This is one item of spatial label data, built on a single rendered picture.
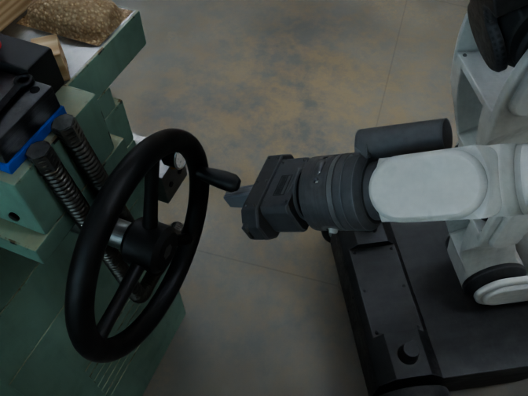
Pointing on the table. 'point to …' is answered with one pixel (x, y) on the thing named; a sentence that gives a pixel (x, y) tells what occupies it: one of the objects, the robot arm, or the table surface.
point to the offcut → (55, 52)
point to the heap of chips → (75, 18)
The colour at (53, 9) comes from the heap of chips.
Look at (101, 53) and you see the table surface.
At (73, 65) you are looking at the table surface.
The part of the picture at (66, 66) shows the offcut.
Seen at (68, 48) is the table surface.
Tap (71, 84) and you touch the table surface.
